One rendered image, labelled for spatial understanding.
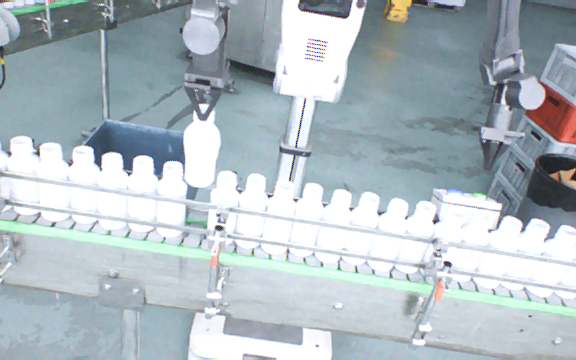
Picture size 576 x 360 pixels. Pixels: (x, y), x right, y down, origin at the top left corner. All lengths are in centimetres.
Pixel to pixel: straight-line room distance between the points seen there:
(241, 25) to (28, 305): 324
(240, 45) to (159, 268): 390
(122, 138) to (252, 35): 322
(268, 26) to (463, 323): 383
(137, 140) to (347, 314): 90
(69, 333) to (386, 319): 144
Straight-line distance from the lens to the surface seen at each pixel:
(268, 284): 110
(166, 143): 165
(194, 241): 109
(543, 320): 127
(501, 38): 119
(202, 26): 79
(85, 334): 225
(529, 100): 119
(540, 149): 332
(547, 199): 284
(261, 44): 477
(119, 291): 118
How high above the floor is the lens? 169
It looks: 31 degrees down
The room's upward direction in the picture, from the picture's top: 11 degrees clockwise
